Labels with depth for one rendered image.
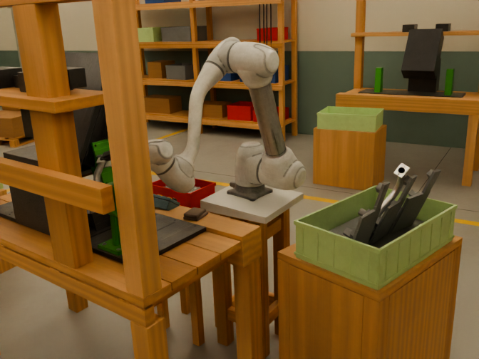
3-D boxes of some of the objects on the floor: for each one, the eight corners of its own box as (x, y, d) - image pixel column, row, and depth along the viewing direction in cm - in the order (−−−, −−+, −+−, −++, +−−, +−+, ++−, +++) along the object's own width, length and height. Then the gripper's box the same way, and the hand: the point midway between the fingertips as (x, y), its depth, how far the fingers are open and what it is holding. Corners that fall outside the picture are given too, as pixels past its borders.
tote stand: (360, 337, 291) (364, 209, 267) (447, 380, 255) (462, 237, 230) (279, 397, 248) (276, 251, 224) (371, 460, 212) (379, 294, 187)
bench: (80, 302, 339) (60, 177, 312) (264, 392, 252) (260, 229, 225) (-24, 357, 287) (-57, 213, 259) (164, 495, 200) (143, 299, 172)
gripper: (150, 158, 218) (117, 164, 233) (122, 138, 208) (90, 146, 223) (144, 173, 215) (111, 178, 230) (116, 154, 205) (83, 160, 220)
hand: (105, 162), depth 225 cm, fingers closed on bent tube, 3 cm apart
